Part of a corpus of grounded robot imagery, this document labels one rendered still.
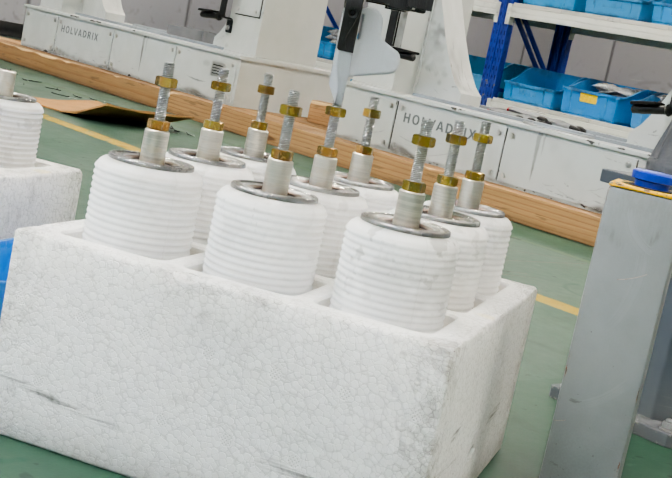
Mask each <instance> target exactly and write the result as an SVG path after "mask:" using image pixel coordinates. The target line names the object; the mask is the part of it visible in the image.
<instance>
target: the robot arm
mask: <svg viewBox="0 0 672 478"><path fill-rule="evenodd" d="M366 2H370V3H375V4H380V5H385V9H390V10H394V11H399V12H404V13H406V11H407V12H409V11H410V12H416V13H420V14H424V13H426V11H430V12H432V7H433V2H434V0H366ZM363 3H364V0H345V1H344V7H343V12H342V17H341V22H340V27H339V32H338V37H337V43H336V48H335V53H334V58H333V64H332V69H331V74H330V79H329V86H330V89H331V92H332V96H333V99H334V102H335V104H336V105H341V106H342V102H343V97H344V93H345V88H346V84H347V79H348V77H353V76H369V75H385V74H391V73H394V72H395V71H396V70H397V69H398V67H399V65H400V55H399V53H398V52H397V51H396V50H395V49H394V48H392V47H391V46H390V45H388V44H387V43H386V42H385V41H384V40H383V39H382V35H381V33H382V27H383V17H382V14H381V13H380V12H379V11H378V10H377V9H375V8H372V7H366V8H363ZM362 8H363V9H362ZM361 15H362V16H363V17H362V22H361V27H360V32H359V37H358V39H357V34H358V29H359V24H360V19H361ZM645 169H647V170H652V171H657V172H661V173H665V174H669V175H672V119H671V122H670V123H669V125H668V127H667V128H666V130H665V132H664V133H663V135H662V137H661V138H660V140H659V141H658V143H657V145H656V146H655V148H654V150H653V151H652V153H651V155H650V157H649V158H648V160H647V162H646V166H645Z"/></svg>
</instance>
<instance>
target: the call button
mask: <svg viewBox="0 0 672 478"><path fill-rule="evenodd" d="M631 176H632V177H634V178H635V182H634V184H635V185H638V186H642V187H646V188H650V189H655V190H660V191H666V192H669V189H670V186H672V175H669V174H665V173H661V172H657V171H652V170H647V169H641V168H635V169H633V171H632V175H631Z"/></svg>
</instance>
